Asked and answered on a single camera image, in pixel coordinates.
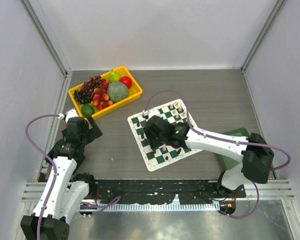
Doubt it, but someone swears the red apple in tray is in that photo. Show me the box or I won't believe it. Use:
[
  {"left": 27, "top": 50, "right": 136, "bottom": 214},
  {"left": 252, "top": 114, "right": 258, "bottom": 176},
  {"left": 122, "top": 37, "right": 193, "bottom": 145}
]
[{"left": 120, "top": 76, "right": 133, "bottom": 89}]

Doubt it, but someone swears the green pear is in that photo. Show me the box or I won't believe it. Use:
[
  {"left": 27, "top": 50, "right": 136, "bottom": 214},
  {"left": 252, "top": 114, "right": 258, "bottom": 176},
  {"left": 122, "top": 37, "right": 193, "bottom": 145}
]
[{"left": 109, "top": 69, "right": 121, "bottom": 84}]

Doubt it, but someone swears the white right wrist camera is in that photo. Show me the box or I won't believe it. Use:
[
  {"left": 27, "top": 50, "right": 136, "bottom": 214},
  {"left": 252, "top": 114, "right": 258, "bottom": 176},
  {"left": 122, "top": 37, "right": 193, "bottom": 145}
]
[{"left": 141, "top": 107, "right": 161, "bottom": 120}]

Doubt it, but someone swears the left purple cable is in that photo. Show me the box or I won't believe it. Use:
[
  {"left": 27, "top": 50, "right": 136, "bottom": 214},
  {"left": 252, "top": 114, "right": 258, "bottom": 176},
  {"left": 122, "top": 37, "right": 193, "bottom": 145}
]
[{"left": 24, "top": 113, "right": 66, "bottom": 240}]

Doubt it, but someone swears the green white chess board mat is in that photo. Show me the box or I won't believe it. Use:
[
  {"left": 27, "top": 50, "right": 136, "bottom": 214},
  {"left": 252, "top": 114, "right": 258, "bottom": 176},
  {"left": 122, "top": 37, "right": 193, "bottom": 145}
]
[{"left": 127, "top": 98, "right": 201, "bottom": 172}]

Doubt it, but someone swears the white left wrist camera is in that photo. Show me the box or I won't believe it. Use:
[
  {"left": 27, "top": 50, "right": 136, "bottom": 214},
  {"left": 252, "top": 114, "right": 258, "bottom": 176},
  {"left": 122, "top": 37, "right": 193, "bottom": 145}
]
[{"left": 58, "top": 108, "right": 79, "bottom": 123}]

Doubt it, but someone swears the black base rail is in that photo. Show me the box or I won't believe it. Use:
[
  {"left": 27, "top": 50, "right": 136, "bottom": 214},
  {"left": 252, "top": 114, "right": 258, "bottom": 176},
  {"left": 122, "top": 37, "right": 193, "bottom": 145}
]
[{"left": 72, "top": 178, "right": 246, "bottom": 205}]

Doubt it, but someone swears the green plastic tray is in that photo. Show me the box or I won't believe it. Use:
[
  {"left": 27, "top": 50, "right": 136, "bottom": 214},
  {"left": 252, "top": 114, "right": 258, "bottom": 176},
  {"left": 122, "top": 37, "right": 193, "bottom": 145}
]
[{"left": 216, "top": 127, "right": 250, "bottom": 171}]

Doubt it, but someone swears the black grape bunch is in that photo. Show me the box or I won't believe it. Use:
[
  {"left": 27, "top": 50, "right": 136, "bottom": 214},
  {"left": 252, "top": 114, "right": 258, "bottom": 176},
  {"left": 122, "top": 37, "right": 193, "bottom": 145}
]
[{"left": 73, "top": 90, "right": 92, "bottom": 105}]

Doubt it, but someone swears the dark purple grape bunch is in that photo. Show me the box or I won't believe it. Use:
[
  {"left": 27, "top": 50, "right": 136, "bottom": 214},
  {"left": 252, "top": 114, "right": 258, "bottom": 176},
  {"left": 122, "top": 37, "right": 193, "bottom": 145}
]
[{"left": 80, "top": 75, "right": 101, "bottom": 98}]

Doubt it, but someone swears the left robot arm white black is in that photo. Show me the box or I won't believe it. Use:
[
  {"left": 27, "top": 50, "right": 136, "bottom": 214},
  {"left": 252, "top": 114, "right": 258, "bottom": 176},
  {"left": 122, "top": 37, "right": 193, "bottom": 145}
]
[{"left": 20, "top": 109, "right": 102, "bottom": 240}]

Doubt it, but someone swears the green avocado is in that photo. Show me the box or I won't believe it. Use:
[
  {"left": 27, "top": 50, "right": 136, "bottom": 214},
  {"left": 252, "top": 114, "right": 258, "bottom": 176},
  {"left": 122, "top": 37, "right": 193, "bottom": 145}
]
[{"left": 81, "top": 104, "right": 95, "bottom": 117}]

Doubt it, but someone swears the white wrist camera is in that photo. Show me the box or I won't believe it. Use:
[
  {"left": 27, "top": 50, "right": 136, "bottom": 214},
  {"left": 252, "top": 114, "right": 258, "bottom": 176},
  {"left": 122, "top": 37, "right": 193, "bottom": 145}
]
[
  {"left": 141, "top": 107, "right": 161, "bottom": 120},
  {"left": 58, "top": 108, "right": 79, "bottom": 123}
]

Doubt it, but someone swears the yellow plastic fruit tray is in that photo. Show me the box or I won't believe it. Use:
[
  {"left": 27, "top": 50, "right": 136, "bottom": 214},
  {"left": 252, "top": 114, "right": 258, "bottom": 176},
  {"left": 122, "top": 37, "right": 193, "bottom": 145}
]
[{"left": 68, "top": 66, "right": 143, "bottom": 120}]

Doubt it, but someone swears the green netted melon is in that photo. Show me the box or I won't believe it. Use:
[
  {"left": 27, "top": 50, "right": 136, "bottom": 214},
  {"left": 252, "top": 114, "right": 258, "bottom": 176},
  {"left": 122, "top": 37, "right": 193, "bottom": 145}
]
[{"left": 107, "top": 81, "right": 129, "bottom": 103}]

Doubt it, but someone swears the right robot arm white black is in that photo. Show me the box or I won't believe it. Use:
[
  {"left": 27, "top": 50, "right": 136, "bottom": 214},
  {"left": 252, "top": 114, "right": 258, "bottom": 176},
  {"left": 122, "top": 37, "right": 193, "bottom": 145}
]
[{"left": 143, "top": 115, "right": 274, "bottom": 198}]

